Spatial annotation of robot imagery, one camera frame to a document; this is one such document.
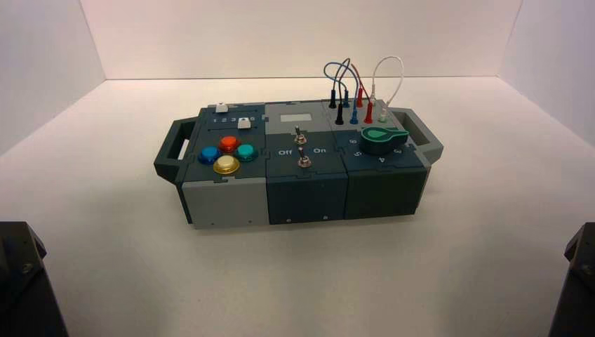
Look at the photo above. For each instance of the grey display window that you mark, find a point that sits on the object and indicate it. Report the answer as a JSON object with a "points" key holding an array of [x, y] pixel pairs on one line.
{"points": [[294, 118]]}

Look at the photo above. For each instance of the grey and teal task box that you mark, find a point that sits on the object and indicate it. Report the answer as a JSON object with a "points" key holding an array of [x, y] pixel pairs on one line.
{"points": [[307, 195]]}

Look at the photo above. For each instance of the teal dome push button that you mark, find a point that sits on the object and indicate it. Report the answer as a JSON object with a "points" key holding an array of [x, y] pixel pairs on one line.
{"points": [[246, 151]]}

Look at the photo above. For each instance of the metal toggle switch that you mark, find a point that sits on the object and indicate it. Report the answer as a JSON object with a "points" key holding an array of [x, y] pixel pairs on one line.
{"points": [[304, 161], [300, 137]]}

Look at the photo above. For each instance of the green rotary knob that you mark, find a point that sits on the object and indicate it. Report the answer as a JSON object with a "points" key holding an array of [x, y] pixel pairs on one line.
{"points": [[382, 141]]}

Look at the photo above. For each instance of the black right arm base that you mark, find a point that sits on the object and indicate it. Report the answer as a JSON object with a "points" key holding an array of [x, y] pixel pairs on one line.
{"points": [[576, 288]]}

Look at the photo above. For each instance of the orange dome push button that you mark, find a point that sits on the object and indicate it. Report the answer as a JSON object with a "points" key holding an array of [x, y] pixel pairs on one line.
{"points": [[228, 143]]}

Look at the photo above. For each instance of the white slider knob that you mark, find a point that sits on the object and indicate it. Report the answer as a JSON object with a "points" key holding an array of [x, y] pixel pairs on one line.
{"points": [[222, 108], [243, 123]]}

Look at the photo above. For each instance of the yellow dome push button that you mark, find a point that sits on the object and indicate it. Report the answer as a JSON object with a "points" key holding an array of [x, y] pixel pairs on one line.
{"points": [[226, 164]]}

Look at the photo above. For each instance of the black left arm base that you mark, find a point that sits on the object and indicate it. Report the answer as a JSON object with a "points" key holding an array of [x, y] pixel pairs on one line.
{"points": [[23, 288]]}

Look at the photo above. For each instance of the blue dome push button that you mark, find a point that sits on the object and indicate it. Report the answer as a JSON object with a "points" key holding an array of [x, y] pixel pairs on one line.
{"points": [[209, 155]]}

